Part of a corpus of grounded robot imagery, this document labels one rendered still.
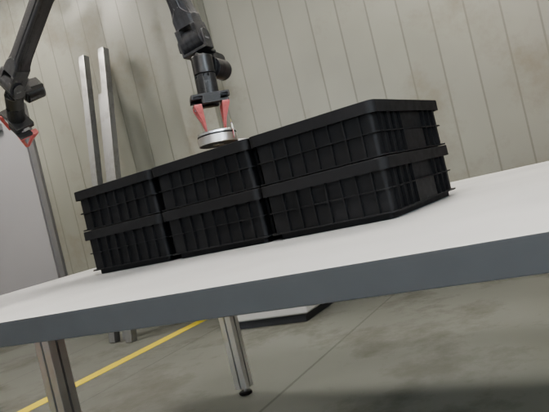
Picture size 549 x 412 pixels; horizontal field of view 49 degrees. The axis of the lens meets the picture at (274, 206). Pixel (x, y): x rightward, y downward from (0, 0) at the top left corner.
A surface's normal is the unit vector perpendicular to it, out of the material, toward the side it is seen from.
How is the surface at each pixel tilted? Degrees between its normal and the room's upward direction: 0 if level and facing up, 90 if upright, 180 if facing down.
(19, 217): 90
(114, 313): 90
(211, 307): 90
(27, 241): 90
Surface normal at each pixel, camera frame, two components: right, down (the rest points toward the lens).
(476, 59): -0.46, 0.12
